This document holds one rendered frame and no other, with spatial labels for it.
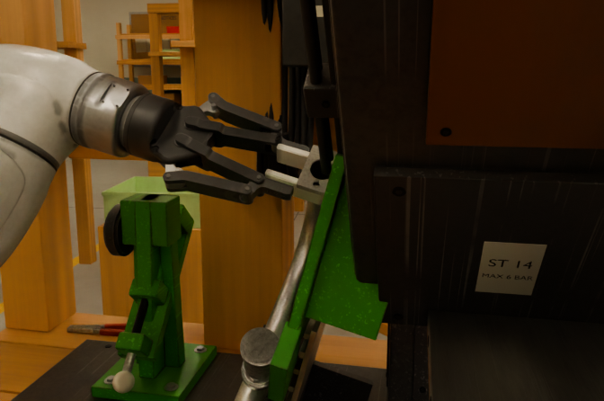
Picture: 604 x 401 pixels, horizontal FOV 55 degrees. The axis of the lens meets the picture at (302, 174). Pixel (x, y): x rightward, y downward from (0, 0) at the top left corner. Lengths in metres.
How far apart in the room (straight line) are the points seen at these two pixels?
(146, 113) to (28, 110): 0.13
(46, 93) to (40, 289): 0.53
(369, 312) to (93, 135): 0.36
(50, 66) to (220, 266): 0.43
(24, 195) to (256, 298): 0.44
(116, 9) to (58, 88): 10.95
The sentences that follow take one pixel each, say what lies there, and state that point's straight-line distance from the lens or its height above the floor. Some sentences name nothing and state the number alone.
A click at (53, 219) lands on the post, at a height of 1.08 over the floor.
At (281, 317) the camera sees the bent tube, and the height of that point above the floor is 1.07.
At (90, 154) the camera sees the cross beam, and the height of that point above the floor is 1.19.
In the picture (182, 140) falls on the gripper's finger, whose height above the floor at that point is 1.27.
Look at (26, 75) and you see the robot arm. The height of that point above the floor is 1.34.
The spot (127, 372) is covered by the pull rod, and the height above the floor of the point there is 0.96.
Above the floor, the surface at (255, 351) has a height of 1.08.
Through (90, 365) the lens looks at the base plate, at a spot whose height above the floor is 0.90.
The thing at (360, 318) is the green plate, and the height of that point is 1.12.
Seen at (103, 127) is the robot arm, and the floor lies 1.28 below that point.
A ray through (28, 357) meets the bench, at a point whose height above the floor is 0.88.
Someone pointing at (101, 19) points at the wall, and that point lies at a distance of 11.75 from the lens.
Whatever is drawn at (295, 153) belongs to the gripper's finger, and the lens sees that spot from 0.64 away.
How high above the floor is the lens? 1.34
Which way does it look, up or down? 10 degrees down
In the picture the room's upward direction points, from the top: straight up
